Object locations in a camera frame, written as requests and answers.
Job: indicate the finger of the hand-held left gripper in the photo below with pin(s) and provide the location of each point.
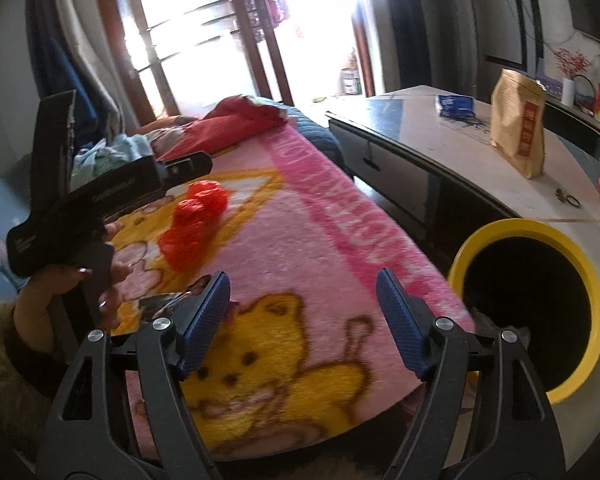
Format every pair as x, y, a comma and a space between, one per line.
187, 166

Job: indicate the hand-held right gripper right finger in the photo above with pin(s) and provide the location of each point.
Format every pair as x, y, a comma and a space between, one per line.
402, 320

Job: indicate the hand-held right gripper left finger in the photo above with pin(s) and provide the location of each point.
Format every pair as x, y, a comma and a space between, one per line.
207, 320

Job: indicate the red plastic bag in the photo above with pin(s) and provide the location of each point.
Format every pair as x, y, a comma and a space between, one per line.
195, 220

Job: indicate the yellow rimmed trash bin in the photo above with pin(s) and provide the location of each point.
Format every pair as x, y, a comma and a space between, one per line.
587, 280

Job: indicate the person's left forearm furry sleeve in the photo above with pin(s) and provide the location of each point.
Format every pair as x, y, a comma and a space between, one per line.
5, 360

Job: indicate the person's left hand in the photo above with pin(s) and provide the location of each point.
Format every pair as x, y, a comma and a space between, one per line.
37, 300

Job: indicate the red quilt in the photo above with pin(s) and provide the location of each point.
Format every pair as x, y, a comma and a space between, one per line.
230, 120

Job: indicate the light blue crumpled cloth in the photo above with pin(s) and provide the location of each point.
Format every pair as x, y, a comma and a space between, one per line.
115, 152

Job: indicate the blue printed pillow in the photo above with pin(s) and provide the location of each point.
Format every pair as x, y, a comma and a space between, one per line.
0, 230

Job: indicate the pink and yellow printed blanket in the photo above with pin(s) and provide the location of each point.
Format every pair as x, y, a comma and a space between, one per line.
305, 240

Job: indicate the hanging beige garment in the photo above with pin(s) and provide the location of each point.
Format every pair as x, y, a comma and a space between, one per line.
95, 60

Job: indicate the hanging dark blue jacket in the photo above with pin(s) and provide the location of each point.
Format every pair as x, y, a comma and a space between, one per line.
55, 50

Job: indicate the small labelled container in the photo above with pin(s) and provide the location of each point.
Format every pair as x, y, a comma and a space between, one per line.
351, 82

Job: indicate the low table with drawers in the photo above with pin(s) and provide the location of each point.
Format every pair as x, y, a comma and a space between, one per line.
420, 130

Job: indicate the blue tissue pack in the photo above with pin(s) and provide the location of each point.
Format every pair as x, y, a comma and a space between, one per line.
455, 106

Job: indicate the brown paper bag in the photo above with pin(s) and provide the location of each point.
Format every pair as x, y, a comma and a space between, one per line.
517, 125

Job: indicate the white vase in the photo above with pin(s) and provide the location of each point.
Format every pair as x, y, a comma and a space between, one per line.
568, 91

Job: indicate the brown wooden window frame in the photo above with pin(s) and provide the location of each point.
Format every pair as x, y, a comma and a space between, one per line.
260, 35

